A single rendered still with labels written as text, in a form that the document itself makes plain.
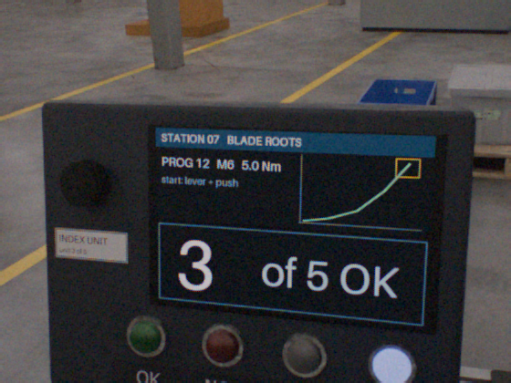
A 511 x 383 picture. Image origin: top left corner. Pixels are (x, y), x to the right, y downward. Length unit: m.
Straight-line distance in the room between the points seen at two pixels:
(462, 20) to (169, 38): 3.51
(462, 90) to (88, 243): 3.28
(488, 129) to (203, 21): 5.52
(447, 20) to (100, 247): 7.77
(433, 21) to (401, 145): 7.79
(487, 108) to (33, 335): 2.53
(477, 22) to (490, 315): 5.89
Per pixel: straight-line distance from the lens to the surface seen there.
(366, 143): 0.35
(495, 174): 3.66
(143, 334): 0.40
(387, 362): 0.37
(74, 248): 0.42
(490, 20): 8.02
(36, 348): 2.44
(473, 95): 3.61
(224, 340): 0.38
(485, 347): 2.30
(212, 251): 0.38
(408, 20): 8.20
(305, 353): 0.37
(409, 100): 4.26
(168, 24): 6.55
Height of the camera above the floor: 1.35
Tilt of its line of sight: 23 degrees down
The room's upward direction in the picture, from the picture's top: 3 degrees counter-clockwise
